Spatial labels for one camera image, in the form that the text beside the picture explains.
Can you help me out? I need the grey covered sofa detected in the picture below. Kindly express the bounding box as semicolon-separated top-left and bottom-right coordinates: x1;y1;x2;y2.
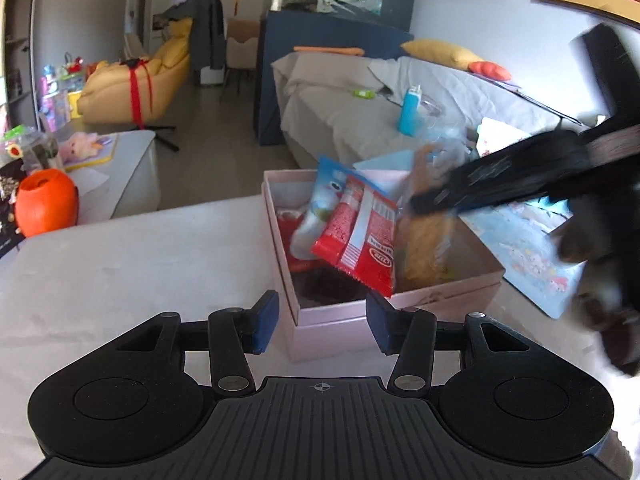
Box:
271;52;585;169

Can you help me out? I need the yellow cushion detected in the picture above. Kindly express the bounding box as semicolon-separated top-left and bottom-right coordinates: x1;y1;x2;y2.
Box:
400;39;484;70

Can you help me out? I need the yellow leather armchair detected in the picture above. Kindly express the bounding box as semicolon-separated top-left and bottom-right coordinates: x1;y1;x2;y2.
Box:
77;18;192;128

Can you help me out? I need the black tea box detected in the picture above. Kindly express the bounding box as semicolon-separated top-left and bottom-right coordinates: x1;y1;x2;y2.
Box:
0;159;26;258

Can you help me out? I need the orange pumpkin container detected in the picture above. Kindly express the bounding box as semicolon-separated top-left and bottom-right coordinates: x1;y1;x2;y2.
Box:
15;169;79;237

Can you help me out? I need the pink plush toy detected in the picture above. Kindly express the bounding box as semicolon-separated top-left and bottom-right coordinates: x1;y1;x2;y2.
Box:
58;132;103;162

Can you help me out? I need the pink cardboard box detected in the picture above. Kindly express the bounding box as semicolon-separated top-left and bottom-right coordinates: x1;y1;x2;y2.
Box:
262;162;504;361

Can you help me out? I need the dark coat on stand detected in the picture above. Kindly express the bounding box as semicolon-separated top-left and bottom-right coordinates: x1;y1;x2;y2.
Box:
163;0;227;72

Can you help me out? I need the white coffee table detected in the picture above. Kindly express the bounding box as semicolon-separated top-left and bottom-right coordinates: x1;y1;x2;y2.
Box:
68;130;162;226

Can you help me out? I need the red white snack bag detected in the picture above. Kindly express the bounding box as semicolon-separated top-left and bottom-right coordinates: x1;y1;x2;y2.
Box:
276;208;321;274

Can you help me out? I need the blue seaweed snack bag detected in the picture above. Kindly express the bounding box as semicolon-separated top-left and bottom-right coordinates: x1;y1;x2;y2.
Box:
298;156;390;253

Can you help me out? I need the blue fish tank cabinet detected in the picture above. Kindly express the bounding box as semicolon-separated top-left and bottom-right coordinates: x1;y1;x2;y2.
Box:
253;0;414;146

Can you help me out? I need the red long snack packet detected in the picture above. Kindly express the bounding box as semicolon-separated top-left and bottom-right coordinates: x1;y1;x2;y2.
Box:
311;177;397;298

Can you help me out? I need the long orange biscuit pack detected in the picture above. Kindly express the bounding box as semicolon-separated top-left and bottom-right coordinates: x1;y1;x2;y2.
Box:
395;141;465;292

